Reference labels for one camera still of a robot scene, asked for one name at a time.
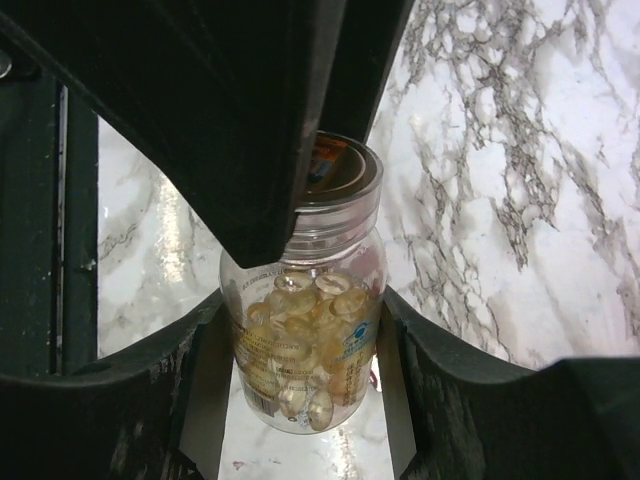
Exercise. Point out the black metal base frame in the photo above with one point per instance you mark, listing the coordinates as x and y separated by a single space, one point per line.
49 206

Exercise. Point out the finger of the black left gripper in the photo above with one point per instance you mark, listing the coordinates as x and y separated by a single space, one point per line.
368 42
220 95

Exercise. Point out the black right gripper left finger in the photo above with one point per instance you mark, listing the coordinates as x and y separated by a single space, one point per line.
154 410

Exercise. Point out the clear bottle yellow pills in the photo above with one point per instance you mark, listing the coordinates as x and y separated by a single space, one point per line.
305 327

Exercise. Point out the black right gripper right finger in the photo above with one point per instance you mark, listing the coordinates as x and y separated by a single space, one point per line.
455 412

